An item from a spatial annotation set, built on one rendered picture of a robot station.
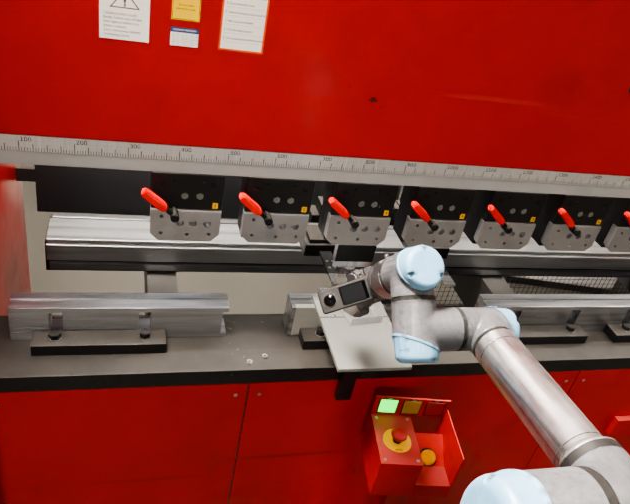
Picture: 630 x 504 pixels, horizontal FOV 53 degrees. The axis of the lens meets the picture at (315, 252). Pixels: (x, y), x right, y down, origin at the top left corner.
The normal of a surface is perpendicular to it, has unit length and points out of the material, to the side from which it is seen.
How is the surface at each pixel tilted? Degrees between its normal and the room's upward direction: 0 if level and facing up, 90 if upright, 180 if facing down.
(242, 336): 0
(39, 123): 90
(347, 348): 0
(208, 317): 90
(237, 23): 90
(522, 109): 90
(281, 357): 0
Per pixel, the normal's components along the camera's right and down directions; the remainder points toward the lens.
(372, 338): 0.18, -0.82
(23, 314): 0.22, 0.58
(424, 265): 0.32, -0.19
